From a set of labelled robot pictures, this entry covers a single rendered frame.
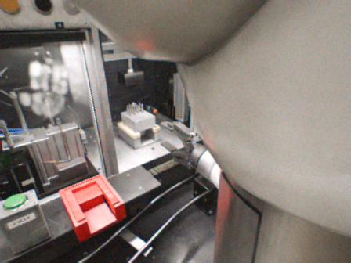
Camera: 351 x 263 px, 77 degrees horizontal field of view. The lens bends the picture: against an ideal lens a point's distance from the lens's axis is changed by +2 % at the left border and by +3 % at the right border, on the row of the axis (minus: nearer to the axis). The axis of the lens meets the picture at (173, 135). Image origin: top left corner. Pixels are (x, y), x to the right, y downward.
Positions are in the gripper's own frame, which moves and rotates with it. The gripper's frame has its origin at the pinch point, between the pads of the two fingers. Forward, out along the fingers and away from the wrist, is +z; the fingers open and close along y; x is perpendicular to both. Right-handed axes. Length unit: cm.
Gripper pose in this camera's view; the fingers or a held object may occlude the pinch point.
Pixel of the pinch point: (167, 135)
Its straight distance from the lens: 81.6
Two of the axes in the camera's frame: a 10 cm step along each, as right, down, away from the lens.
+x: -7.9, 2.9, -5.4
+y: 0.0, -8.8, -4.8
